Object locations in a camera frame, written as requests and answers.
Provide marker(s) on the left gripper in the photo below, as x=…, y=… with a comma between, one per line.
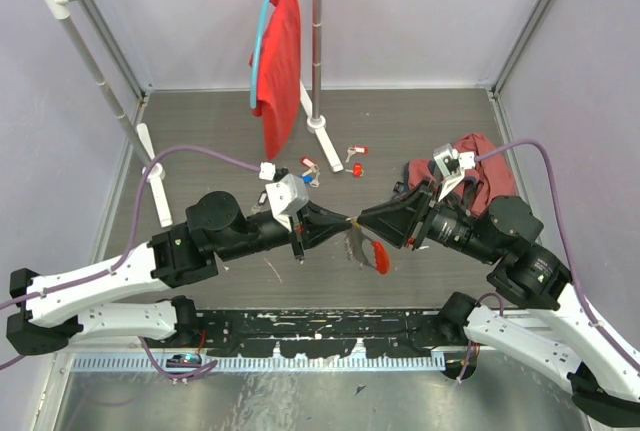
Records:
x=320, y=225

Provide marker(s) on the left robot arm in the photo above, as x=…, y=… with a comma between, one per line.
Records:
x=56, y=310

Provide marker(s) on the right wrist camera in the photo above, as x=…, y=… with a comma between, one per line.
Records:
x=452, y=166

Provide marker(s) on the key with blue tag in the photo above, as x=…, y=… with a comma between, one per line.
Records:
x=310, y=180

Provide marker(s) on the keyring with red tag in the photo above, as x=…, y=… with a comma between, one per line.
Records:
x=367, y=251

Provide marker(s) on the grey cable duct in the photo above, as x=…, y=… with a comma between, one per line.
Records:
x=357, y=362

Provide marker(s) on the clothes rack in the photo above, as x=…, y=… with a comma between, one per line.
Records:
x=200, y=43

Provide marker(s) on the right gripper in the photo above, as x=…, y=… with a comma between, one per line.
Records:
x=399, y=218

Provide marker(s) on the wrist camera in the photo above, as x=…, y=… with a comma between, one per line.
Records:
x=452, y=166
x=286, y=197

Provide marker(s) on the crumpled red shirt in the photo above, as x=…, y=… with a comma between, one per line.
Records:
x=487, y=180

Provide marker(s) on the far key with red tag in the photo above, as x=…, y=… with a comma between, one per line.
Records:
x=355, y=150

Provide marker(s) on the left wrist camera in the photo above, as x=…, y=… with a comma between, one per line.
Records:
x=286, y=197

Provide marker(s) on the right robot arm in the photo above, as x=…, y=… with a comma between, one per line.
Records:
x=586, y=357

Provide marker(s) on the blue hanger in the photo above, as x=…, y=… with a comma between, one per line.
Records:
x=256, y=55

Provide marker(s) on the key with red tag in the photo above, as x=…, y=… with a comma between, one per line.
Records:
x=355, y=150
x=312, y=167

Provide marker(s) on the key with black tag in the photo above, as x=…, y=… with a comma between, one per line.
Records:
x=261, y=203

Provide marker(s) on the red shirt on hanger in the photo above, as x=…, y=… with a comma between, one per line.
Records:
x=279, y=94

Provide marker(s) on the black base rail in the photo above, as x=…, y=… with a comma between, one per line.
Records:
x=323, y=333

